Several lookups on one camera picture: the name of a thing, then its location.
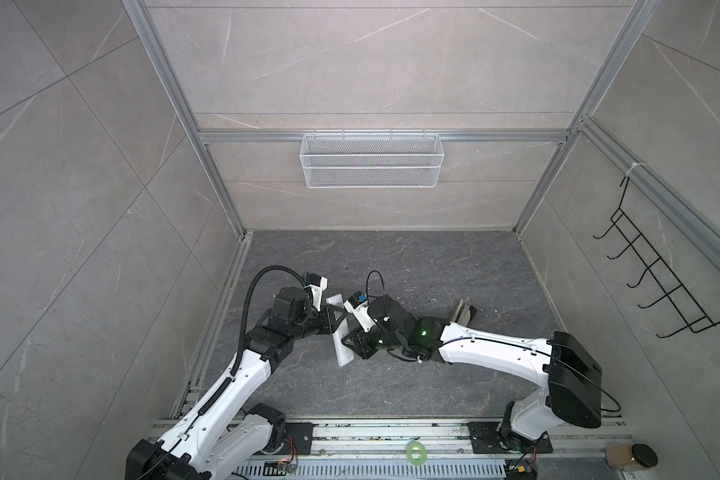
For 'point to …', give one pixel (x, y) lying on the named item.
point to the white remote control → (344, 355)
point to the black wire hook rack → (695, 318)
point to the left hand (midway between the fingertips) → (345, 306)
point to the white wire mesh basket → (373, 160)
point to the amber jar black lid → (637, 456)
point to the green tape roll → (416, 444)
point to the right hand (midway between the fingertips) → (345, 338)
